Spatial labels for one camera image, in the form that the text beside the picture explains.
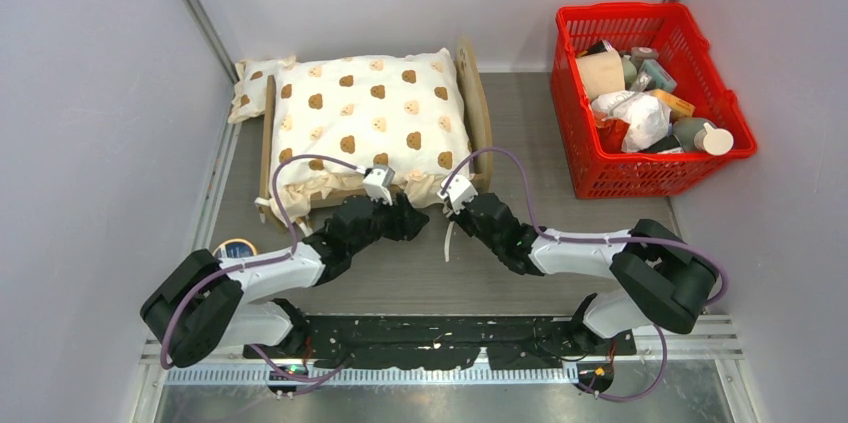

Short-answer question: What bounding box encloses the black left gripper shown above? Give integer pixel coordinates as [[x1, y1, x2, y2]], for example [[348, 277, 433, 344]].
[[348, 189, 427, 255]]

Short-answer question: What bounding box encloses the large bear print cushion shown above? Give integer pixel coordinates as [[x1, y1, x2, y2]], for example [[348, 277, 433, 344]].
[[264, 47, 475, 226]]

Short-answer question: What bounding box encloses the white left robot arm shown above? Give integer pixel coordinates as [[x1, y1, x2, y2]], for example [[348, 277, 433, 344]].
[[140, 193, 429, 368]]

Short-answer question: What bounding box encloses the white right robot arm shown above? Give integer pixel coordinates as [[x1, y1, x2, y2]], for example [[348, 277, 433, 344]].
[[448, 193, 721, 354]]

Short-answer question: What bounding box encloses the tape roll with blue core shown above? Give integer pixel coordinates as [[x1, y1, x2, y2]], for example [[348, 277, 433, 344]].
[[213, 238, 258, 259]]

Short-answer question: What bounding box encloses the small bear print pillow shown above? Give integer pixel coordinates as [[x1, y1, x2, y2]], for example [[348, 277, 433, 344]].
[[227, 55, 296, 124]]

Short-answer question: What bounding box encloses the red plastic basket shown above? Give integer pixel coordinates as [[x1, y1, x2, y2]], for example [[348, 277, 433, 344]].
[[551, 2, 757, 199]]

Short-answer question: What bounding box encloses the white crumpled bag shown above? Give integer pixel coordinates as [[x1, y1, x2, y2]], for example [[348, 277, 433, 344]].
[[590, 90, 670, 153]]

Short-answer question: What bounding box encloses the teal box in basket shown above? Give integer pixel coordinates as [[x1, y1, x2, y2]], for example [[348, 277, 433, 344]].
[[639, 59, 678, 93]]

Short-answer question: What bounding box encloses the yellow box in basket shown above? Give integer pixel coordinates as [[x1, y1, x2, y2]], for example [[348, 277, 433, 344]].
[[649, 89, 695, 122]]

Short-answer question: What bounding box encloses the grey bottle with beige cap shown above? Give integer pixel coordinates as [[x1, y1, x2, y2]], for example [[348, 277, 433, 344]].
[[672, 117, 734, 156]]

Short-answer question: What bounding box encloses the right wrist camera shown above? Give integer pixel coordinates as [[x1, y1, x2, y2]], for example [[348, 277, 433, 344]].
[[437, 175, 478, 214]]

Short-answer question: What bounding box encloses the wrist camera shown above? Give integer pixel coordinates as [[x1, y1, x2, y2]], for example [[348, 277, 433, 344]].
[[363, 165, 395, 206], [437, 175, 478, 214]]

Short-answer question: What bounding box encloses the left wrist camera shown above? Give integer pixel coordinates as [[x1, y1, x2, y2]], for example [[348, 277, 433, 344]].
[[363, 165, 395, 206]]

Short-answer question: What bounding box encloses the wooden pet bed frame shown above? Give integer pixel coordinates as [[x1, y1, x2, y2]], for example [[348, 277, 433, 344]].
[[254, 35, 495, 226]]

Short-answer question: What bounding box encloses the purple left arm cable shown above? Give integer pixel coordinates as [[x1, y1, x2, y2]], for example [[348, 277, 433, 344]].
[[158, 154, 372, 398]]

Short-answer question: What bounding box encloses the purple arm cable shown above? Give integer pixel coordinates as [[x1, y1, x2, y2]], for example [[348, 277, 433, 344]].
[[158, 154, 372, 398], [438, 146, 730, 403]]

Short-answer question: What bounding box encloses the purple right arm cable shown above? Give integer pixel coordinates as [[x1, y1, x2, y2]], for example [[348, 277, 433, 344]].
[[438, 146, 730, 403]]

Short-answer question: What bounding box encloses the aluminium frame rail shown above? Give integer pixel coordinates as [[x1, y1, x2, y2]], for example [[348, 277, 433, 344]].
[[150, 0, 254, 90]]

